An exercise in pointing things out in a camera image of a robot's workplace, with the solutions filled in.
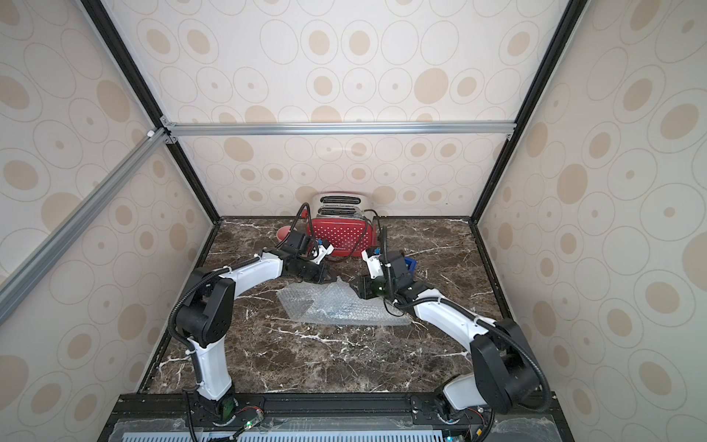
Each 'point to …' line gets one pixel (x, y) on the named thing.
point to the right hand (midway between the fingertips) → (366, 280)
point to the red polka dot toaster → (345, 222)
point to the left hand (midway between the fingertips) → (342, 276)
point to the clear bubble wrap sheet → (337, 303)
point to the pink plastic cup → (282, 232)
